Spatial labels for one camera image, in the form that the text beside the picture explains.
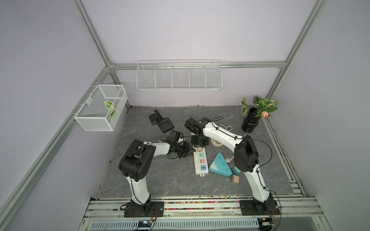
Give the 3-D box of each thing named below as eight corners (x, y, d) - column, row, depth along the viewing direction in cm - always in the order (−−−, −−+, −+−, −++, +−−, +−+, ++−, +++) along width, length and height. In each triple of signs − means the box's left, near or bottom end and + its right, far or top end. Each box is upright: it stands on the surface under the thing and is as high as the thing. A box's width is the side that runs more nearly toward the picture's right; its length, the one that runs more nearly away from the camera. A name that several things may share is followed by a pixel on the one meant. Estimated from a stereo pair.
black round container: (149, 124, 112) (148, 120, 108) (151, 115, 118) (150, 111, 114) (157, 124, 112) (156, 120, 108) (159, 115, 118) (158, 111, 114)
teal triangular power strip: (210, 176, 86) (210, 174, 83) (208, 155, 95) (208, 152, 91) (230, 176, 86) (232, 174, 83) (227, 155, 95) (228, 152, 91)
